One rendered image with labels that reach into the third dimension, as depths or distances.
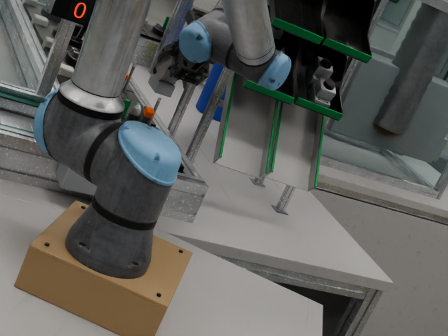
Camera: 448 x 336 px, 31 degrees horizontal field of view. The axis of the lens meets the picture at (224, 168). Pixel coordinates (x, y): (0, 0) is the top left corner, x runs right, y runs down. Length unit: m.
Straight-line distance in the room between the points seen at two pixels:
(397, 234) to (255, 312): 1.54
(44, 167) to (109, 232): 0.46
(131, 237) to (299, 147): 0.87
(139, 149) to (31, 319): 0.32
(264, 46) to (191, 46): 0.18
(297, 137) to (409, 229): 1.11
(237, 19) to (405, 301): 2.14
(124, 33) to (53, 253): 0.38
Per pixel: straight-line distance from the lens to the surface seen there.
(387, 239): 3.12
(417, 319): 3.45
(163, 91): 1.90
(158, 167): 1.31
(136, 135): 1.32
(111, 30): 1.33
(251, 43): 1.45
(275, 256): 1.96
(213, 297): 1.64
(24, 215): 1.65
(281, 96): 1.97
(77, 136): 1.37
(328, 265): 2.07
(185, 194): 1.88
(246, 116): 2.07
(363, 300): 2.19
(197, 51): 1.58
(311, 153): 2.14
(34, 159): 1.76
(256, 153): 2.04
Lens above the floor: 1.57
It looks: 17 degrees down
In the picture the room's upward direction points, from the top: 25 degrees clockwise
